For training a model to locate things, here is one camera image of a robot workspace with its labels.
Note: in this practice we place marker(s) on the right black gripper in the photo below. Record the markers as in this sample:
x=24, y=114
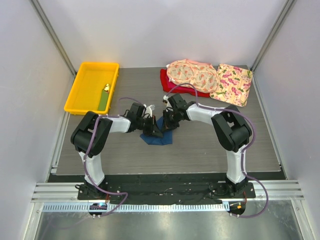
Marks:
x=168, y=125

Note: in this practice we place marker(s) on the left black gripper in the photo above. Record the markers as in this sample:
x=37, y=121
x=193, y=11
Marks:
x=152, y=130

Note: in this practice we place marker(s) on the blue paper napkin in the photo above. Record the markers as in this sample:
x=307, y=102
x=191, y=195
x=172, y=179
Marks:
x=167, y=138

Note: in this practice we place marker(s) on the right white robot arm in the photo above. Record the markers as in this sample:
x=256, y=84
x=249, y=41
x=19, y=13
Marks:
x=232, y=131

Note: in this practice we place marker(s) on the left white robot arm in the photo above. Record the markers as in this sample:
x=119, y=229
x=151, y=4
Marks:
x=90, y=136

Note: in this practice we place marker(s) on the floral round mesh cover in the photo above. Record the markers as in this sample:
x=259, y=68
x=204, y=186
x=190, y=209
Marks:
x=203, y=76

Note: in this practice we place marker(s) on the green gold-tipped utensil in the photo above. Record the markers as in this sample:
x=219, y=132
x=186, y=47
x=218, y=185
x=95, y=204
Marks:
x=102, y=106

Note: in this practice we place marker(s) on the floral yellow placemat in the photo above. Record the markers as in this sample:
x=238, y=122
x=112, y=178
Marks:
x=234, y=85

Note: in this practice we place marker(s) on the yellow plastic bin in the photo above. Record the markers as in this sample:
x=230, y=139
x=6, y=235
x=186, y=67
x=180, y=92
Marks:
x=87, y=87

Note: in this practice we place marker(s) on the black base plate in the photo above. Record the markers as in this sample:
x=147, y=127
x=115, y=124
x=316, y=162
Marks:
x=184, y=184

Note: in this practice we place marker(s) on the white slotted cable duct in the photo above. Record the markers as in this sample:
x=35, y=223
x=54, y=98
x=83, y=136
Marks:
x=97, y=207

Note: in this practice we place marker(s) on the left aluminium corner post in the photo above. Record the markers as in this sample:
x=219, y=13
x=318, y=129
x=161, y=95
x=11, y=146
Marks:
x=52, y=34

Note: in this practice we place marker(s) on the aluminium corner post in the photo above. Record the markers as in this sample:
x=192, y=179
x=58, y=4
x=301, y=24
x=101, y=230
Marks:
x=275, y=29
x=52, y=34

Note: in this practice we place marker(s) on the right aluminium corner post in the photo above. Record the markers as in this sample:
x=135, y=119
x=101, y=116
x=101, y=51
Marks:
x=275, y=29

